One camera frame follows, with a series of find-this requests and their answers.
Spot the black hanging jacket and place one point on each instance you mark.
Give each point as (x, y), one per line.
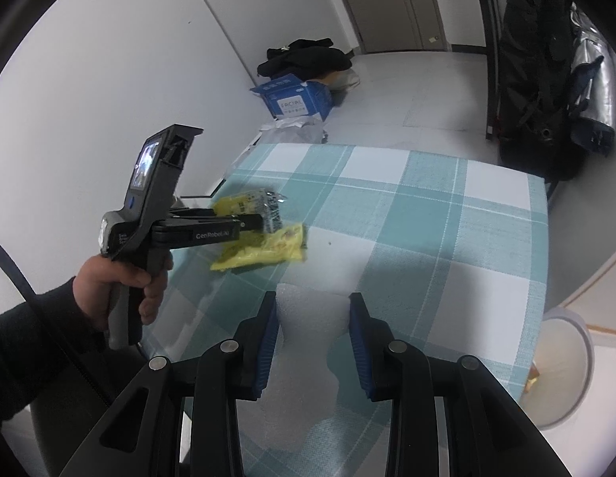
(536, 69)

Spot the person's left hand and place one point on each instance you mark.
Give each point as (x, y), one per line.
(92, 283)

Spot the clear and yellow bread bag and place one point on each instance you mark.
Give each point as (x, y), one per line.
(238, 204)

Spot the table with checkered cloth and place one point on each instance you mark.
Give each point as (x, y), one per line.
(412, 218)

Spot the blue cardboard box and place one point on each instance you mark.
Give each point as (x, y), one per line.
(293, 99)

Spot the grey plastic mailer bag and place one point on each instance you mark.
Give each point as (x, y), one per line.
(315, 131)

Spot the black framed glass door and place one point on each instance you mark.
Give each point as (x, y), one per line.
(487, 35)

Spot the white plastic mailer bag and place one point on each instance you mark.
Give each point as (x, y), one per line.
(280, 131)

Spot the grey door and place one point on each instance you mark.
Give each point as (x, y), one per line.
(387, 5)

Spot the yellow snack wrapper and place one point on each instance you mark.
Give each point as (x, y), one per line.
(273, 247)

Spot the white foam piece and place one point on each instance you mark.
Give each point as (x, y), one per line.
(313, 318)

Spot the silver folded umbrella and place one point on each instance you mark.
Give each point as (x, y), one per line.
(593, 84)

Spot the pile of black clothes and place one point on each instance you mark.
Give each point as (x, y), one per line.
(303, 59)

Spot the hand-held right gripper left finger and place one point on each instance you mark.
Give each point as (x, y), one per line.
(266, 343)

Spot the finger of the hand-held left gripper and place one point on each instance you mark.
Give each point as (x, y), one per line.
(223, 219)

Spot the person's left forearm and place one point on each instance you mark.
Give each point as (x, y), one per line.
(30, 357)

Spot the white waste bin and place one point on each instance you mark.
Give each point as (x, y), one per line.
(561, 357)

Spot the beige bag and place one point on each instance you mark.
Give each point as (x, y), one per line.
(345, 79)

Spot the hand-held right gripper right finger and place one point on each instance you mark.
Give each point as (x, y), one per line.
(360, 348)

